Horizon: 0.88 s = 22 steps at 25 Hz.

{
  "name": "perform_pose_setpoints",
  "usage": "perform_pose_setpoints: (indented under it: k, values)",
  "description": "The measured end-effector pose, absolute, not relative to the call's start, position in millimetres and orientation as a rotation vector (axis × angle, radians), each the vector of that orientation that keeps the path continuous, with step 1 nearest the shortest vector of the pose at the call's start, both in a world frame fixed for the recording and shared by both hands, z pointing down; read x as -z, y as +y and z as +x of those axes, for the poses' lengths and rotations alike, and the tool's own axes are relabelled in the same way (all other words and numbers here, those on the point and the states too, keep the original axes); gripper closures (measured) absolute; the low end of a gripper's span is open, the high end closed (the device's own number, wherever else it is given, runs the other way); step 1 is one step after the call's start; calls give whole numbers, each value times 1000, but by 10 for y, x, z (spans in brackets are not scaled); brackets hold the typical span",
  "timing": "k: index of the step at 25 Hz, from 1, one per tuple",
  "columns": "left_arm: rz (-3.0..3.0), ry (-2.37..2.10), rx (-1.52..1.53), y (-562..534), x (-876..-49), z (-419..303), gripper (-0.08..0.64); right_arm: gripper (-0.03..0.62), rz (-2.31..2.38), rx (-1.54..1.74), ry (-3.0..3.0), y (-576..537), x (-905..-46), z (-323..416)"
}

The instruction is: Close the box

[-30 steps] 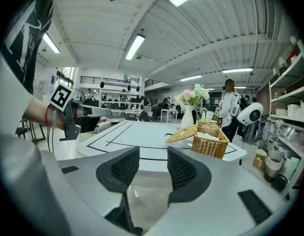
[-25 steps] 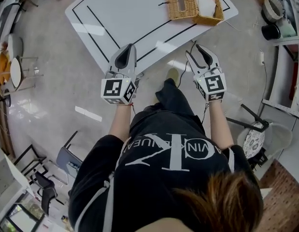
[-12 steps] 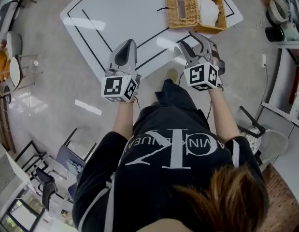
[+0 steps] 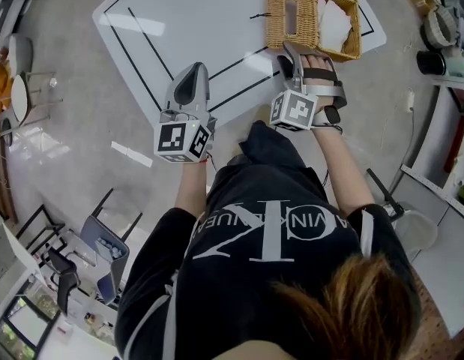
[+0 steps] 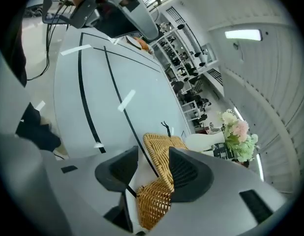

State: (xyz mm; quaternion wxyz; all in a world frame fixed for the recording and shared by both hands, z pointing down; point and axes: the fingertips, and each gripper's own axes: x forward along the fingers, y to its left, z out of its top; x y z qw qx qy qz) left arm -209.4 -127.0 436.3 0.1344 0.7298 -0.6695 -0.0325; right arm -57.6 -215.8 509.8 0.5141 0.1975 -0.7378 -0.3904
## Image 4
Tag wooden plank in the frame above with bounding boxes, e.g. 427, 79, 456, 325
0, 136, 19, 224

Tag brown pegboard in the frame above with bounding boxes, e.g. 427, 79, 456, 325
417, 279, 450, 360

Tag white band smartwatch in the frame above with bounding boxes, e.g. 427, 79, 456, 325
313, 105, 342, 128

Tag person's right hand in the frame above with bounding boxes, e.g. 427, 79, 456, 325
302, 53, 338, 86

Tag black bin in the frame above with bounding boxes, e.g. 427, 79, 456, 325
416, 49, 447, 77

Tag black-legged patterned stool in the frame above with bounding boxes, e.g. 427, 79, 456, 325
366, 166, 405, 223

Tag black office chair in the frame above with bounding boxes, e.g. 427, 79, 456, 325
46, 247, 81, 314

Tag grey woven basket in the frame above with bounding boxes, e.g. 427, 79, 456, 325
421, 5, 460, 48

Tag white cabinet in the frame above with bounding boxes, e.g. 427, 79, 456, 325
0, 208, 45, 296

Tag mint green container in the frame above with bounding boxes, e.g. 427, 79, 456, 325
443, 46, 464, 78

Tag white tissues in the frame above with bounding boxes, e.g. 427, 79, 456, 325
317, 0, 355, 50

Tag pale round pouf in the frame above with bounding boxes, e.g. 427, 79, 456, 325
6, 34, 34, 77

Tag black printed T-shirt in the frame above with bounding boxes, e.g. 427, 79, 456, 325
114, 121, 422, 360

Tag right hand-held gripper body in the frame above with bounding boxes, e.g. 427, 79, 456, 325
269, 76, 347, 131

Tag black metal frame table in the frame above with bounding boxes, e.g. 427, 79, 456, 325
16, 204, 66, 254

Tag white round stool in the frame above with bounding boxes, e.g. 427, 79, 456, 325
10, 71, 64, 125

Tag person's left forearm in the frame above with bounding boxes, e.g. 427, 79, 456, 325
174, 161, 211, 221

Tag wicker tissue box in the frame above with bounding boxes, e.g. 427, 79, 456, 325
266, 0, 364, 63

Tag white shelving unit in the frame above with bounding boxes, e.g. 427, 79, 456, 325
400, 76, 464, 337

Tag person's right forearm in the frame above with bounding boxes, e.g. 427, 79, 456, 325
313, 96, 376, 217

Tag grey seat chair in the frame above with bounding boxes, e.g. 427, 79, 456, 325
79, 187, 145, 307

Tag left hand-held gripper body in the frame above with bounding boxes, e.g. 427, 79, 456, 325
153, 106, 217, 164

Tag white chair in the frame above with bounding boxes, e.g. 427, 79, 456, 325
394, 200, 439, 258

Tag red flat item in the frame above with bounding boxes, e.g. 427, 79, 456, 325
443, 114, 464, 174

